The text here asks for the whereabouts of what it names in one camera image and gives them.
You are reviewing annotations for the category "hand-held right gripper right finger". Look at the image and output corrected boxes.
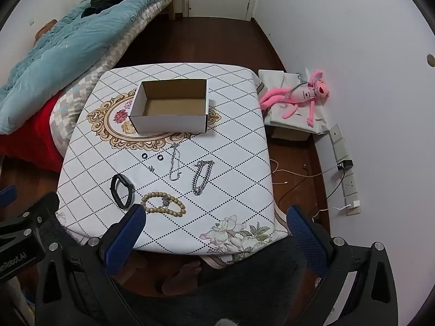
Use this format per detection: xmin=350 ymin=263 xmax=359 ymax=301
xmin=286 ymin=205 xmax=399 ymax=326

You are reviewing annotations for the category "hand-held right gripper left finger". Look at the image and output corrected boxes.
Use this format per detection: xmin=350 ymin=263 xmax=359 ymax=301
xmin=34 ymin=204 xmax=147 ymax=326

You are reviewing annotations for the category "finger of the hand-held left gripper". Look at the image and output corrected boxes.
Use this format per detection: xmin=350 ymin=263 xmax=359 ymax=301
xmin=0 ymin=192 xmax=60 ymax=243
xmin=0 ymin=186 xmax=18 ymax=208

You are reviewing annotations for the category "black wristband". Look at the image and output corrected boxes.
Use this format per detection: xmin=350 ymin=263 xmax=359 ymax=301
xmin=110 ymin=173 xmax=135 ymax=210

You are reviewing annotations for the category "thick silver chain bracelet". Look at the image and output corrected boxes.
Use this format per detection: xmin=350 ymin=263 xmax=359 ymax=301
xmin=192 ymin=160 xmax=216 ymax=196

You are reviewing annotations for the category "white cardboard box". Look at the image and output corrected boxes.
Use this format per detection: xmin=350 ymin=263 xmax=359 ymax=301
xmin=128 ymin=78 xmax=209 ymax=134

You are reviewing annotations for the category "red blanket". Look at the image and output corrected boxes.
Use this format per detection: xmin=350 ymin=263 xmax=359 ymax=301
xmin=0 ymin=93 xmax=64 ymax=174

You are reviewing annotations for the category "person's foot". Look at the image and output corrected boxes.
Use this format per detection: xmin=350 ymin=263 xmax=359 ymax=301
xmin=161 ymin=261 xmax=202 ymax=295

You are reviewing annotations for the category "dark fuzzy garment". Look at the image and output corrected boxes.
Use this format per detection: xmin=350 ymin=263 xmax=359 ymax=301
xmin=41 ymin=215 xmax=328 ymax=326

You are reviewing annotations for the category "pink plush toy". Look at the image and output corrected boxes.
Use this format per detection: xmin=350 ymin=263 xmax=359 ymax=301
xmin=260 ymin=68 xmax=331 ymax=127

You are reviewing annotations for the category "teal quilt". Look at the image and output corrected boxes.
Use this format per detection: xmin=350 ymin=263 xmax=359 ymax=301
xmin=0 ymin=0 xmax=184 ymax=135

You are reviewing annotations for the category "checkered mattress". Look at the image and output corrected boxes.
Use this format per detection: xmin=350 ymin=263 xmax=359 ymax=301
xmin=49 ymin=0 xmax=175 ymax=157

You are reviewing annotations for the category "black cable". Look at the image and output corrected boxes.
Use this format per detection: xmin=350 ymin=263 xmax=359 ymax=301
xmin=278 ymin=171 xmax=344 ymax=208

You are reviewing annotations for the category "beige cable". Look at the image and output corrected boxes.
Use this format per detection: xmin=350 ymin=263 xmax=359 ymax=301
xmin=271 ymin=159 xmax=340 ymax=186

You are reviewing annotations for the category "thin silver necklace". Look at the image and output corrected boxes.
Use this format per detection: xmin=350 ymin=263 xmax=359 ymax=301
xmin=169 ymin=143 xmax=183 ymax=182

